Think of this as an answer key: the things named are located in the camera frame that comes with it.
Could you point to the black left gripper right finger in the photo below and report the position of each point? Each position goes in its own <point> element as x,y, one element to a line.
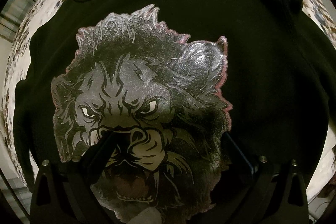
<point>264,190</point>

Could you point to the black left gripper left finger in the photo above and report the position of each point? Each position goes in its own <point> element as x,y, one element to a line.
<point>62,191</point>

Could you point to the black lion print hoodie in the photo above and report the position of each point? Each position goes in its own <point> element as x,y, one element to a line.
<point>167,78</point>

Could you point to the green striped curtain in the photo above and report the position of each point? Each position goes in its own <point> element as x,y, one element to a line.
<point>12,16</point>

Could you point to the white floral bed cover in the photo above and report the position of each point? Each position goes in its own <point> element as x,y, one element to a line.
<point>41,11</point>

